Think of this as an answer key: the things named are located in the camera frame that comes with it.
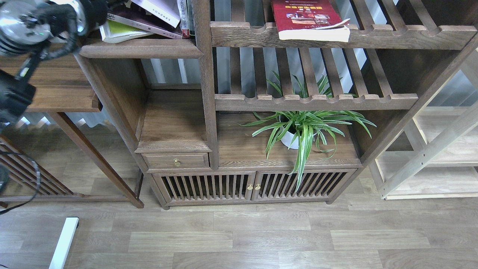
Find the red paperback book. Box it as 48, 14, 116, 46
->
271, 0, 350, 43

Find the white purple paperback book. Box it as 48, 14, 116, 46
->
132, 0, 180, 28

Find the maroon book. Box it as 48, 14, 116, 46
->
108, 1, 183, 39

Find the yellow green paperback book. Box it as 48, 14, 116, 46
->
99, 20, 153, 44

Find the light wooden shelf rack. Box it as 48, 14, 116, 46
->
369, 101, 478, 200

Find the dark wooden bookshelf cabinet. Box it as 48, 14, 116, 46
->
77, 0, 477, 209

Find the white plant pot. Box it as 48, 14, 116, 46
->
279, 115, 317, 149

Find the green spider plant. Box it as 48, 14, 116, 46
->
238, 70, 377, 192

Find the brass drawer knob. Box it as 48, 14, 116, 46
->
173, 158, 181, 167

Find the dark green upright book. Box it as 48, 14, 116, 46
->
186, 0, 196, 38

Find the white red upright book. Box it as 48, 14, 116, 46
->
177, 0, 190, 39

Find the dark wooden side table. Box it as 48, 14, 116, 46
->
1, 55, 145, 209

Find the white metal stand leg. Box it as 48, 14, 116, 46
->
49, 217, 79, 269

